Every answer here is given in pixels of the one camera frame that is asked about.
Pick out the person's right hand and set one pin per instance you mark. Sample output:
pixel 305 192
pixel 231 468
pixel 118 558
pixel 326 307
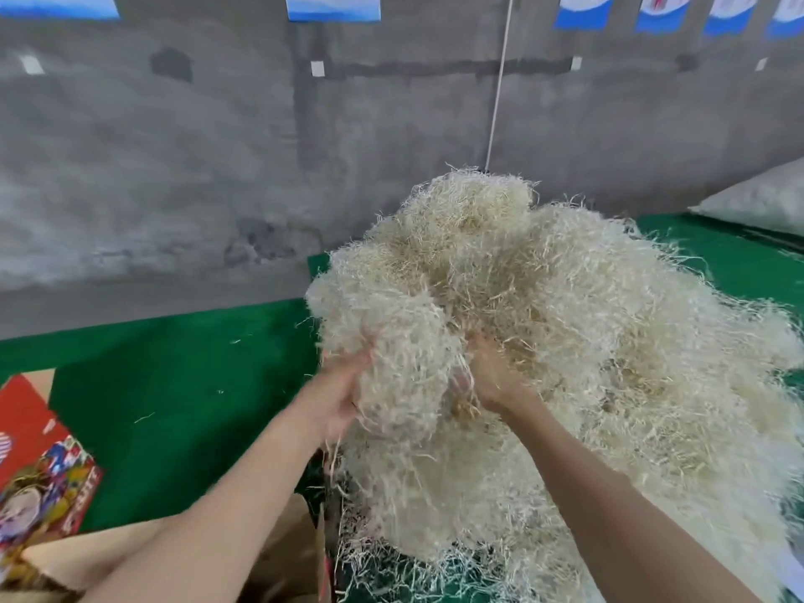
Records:
pixel 496 383

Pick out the person's left hand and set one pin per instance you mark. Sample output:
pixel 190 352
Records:
pixel 333 389

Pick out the pile of wood wool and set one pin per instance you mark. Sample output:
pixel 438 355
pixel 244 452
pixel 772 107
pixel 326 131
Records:
pixel 603 320

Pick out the red cardboard box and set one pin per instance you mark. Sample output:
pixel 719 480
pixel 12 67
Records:
pixel 283 559

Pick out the group of red boxes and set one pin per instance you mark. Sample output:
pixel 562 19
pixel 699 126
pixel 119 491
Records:
pixel 44 483

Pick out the person's left forearm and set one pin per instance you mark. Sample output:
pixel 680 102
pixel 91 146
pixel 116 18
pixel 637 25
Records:
pixel 214 534

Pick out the person's right forearm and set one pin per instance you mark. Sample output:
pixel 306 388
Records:
pixel 616 521

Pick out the white pole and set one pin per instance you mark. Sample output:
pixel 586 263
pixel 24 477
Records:
pixel 500 69

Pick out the white sack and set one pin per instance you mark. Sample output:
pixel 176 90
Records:
pixel 766 201

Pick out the narrow white blue banner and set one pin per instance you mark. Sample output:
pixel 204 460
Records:
pixel 584 8
pixel 731 11
pixel 662 11
pixel 786 12

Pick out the small white wall tag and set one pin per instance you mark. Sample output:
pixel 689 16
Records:
pixel 575 64
pixel 32 65
pixel 761 64
pixel 317 69

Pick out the white blue wall poster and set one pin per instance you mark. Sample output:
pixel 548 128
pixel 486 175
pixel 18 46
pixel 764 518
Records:
pixel 333 6
pixel 57 3

